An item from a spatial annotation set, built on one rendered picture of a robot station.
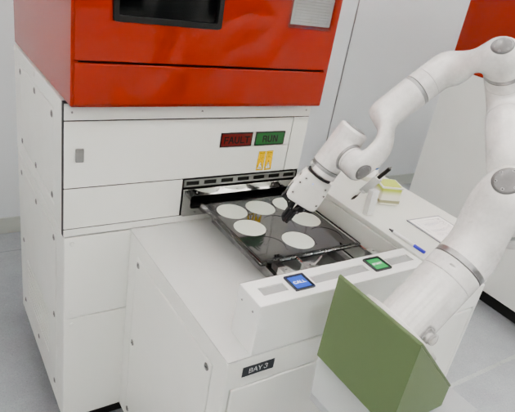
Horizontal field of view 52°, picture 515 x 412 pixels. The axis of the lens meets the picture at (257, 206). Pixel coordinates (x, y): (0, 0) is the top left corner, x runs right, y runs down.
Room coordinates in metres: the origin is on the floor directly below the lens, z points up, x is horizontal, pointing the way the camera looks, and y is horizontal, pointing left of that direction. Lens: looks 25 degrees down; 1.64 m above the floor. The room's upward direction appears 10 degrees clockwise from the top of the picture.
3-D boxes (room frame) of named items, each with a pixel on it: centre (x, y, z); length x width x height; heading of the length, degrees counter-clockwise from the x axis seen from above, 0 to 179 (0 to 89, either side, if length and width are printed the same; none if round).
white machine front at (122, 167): (1.53, 0.21, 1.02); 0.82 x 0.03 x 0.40; 127
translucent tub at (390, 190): (1.64, -0.42, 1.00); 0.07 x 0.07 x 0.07; 13
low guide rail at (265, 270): (1.35, -0.01, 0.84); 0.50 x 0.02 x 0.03; 37
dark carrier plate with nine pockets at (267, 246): (1.47, -0.07, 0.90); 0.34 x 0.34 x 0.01; 36
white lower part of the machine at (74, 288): (1.81, 0.42, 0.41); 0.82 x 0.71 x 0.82; 127
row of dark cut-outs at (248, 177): (1.63, 0.07, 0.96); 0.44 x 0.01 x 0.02; 127
